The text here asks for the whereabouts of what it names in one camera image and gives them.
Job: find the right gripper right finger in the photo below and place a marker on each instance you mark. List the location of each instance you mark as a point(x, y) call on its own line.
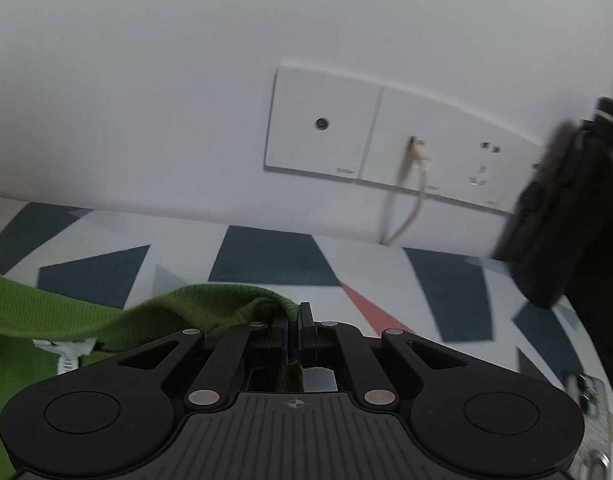
point(343, 349)

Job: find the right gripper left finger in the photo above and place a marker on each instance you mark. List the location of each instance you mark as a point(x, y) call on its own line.
point(247, 358)

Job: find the green ribbed knit sweater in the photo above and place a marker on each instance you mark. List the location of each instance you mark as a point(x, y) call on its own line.
point(29, 314)

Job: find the geometric patterned bed sheet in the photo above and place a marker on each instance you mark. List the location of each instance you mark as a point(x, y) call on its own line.
point(468, 303)

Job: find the white wall socket panel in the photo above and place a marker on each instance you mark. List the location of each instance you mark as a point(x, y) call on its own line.
point(341, 127)

